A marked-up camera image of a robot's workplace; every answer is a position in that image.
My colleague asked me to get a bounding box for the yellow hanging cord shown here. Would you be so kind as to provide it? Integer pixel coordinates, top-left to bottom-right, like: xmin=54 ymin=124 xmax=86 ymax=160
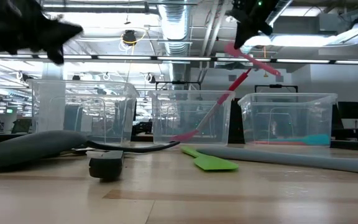
xmin=262 ymin=46 xmax=269 ymax=78

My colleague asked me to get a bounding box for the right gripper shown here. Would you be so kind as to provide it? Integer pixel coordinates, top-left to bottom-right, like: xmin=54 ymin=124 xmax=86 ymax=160
xmin=227 ymin=0 xmax=280 ymax=50

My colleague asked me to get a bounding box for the black handled grey ladle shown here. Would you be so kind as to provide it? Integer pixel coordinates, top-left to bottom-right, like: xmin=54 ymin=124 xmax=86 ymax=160
xmin=0 ymin=129 xmax=181 ymax=173

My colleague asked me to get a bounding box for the long ceiling light strip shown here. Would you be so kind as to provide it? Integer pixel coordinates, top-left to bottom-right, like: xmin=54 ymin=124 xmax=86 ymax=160
xmin=0 ymin=53 xmax=358 ymax=65

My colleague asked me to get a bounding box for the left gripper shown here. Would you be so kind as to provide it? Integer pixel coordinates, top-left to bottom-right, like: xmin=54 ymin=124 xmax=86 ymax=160
xmin=0 ymin=0 xmax=84 ymax=65

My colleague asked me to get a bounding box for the black background monitor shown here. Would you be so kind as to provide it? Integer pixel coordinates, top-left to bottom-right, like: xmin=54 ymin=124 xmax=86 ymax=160
xmin=337 ymin=101 xmax=358 ymax=120

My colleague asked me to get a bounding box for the clear plastic bin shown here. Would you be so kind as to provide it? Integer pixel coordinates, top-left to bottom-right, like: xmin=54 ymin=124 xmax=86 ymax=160
xmin=237 ymin=91 xmax=339 ymax=147
xmin=149 ymin=89 xmax=236 ymax=146
xmin=27 ymin=78 xmax=140 ymax=147

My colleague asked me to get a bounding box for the grey silicone spoon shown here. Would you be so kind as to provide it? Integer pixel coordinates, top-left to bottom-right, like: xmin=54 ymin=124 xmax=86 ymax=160
xmin=196 ymin=145 xmax=358 ymax=177

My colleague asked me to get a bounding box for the silver ceiling air duct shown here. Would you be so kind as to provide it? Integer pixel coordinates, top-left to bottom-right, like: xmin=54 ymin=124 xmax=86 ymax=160
xmin=157 ymin=0 xmax=194 ymax=82
xmin=265 ymin=0 xmax=293 ymax=27

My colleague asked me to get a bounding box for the black distant station frame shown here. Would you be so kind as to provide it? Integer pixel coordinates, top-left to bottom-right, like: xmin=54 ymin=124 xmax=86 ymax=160
xmin=155 ymin=80 xmax=202 ymax=91
xmin=254 ymin=83 xmax=299 ymax=94

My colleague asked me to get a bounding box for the red spoon with metal shaft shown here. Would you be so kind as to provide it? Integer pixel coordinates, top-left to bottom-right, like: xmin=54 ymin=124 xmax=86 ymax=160
xmin=170 ymin=68 xmax=252 ymax=143

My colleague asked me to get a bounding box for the teal silicone spatula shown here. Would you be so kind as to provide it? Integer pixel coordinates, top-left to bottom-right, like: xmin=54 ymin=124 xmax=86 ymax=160
xmin=301 ymin=133 xmax=331 ymax=147

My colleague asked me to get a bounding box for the black handled kitchen knife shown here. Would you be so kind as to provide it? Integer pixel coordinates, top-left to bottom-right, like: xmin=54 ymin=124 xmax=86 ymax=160
xmin=85 ymin=149 xmax=126 ymax=183

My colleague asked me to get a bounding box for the green silicone spatula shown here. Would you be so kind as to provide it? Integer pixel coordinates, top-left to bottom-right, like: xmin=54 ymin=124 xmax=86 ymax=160
xmin=180 ymin=145 xmax=239 ymax=172

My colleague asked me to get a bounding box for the black ceiling cord reel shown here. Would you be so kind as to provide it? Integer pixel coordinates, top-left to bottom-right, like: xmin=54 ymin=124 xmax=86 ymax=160
xmin=121 ymin=28 xmax=148 ymax=47

